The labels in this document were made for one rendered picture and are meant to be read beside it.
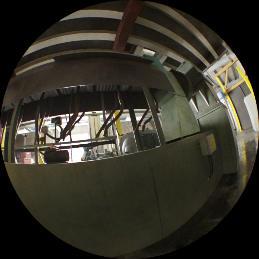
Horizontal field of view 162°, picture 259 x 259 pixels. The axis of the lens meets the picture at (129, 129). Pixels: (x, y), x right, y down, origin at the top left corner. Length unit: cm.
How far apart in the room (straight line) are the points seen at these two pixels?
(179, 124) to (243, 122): 457
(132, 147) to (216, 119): 108
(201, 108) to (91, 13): 173
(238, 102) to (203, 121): 402
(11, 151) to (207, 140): 126
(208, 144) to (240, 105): 457
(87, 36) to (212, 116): 175
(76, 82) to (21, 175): 60
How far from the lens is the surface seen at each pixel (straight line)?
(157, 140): 116
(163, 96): 96
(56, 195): 42
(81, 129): 1099
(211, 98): 133
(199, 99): 141
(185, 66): 165
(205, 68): 253
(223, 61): 899
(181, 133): 78
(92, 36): 129
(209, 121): 129
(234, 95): 524
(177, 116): 85
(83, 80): 65
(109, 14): 124
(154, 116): 58
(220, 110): 125
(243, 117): 515
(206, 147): 71
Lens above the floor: 60
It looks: 15 degrees up
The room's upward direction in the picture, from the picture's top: 12 degrees counter-clockwise
